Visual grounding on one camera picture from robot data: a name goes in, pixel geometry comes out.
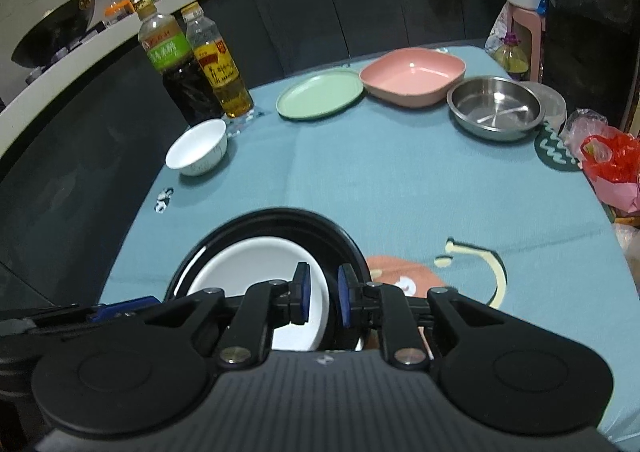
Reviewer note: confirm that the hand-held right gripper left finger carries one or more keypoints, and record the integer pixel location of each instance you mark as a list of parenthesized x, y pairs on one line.
[(300, 297)]

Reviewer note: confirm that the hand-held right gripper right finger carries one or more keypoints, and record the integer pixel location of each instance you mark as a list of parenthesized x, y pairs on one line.
[(345, 297)]

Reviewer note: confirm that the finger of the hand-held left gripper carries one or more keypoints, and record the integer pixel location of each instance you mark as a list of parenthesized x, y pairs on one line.
[(122, 308)]

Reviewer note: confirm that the white round plate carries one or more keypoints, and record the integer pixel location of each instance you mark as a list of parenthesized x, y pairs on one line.
[(250, 262)]

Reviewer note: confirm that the white ceramic bowl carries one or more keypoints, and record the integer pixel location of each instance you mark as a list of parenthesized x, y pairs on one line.
[(197, 147)]

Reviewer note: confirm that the green round plate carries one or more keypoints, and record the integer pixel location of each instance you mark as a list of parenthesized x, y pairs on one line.
[(320, 95)]

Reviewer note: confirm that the pink square bowl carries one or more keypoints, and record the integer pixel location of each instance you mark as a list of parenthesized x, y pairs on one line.
[(410, 77)]

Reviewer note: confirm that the stainless steel bowl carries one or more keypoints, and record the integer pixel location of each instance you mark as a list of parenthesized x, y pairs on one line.
[(492, 105)]

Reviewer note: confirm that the blue printed tablecloth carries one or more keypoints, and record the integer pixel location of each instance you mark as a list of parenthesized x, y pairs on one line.
[(380, 182)]

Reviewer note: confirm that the dark vinegar bottle green label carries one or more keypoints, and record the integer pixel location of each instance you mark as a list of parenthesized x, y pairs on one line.
[(180, 82)]

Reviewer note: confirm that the yellow cooking oil bottle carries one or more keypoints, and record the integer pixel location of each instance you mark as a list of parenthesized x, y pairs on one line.
[(222, 77)]

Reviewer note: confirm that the green coaster with white zigzags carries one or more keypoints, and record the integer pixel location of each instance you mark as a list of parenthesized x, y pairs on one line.
[(555, 150)]

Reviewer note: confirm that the oil bottle with purple cap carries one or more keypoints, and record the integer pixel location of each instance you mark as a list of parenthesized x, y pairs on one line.
[(512, 57)]

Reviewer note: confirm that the clear plastic bag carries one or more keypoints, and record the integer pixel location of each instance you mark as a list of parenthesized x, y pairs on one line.
[(585, 122)]

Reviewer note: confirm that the orange kitchen tool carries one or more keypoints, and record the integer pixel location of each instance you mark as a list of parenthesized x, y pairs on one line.
[(120, 7)]

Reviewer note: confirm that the red plastic bag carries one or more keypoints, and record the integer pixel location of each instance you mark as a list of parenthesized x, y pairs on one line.
[(617, 162)]

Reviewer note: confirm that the pink plastic stool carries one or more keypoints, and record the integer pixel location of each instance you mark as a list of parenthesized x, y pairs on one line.
[(525, 27)]

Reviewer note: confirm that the black mesh chair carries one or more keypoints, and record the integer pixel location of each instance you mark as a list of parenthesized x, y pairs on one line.
[(590, 32)]

